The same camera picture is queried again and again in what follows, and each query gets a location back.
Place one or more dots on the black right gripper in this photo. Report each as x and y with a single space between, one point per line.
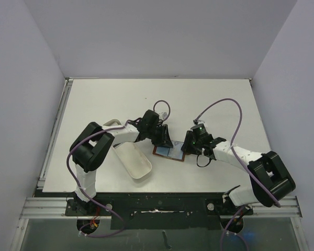
192 143

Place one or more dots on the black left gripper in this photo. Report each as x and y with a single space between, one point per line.
164 139

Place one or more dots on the brown leather card holder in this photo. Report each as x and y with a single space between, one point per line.
162 151

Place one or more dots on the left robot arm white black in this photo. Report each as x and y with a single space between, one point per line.
91 147

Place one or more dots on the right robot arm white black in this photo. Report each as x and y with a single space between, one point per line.
269 177

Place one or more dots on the white oblong plastic tray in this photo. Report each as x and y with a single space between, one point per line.
132 158

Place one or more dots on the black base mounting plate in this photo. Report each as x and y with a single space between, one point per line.
153 211

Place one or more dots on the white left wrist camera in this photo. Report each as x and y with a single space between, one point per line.
163 116

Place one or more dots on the aluminium left side rail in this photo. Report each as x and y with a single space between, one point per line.
55 131

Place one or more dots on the aluminium rail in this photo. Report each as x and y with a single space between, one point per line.
55 131
54 208

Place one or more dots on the aluminium front rail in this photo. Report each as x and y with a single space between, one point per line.
54 208

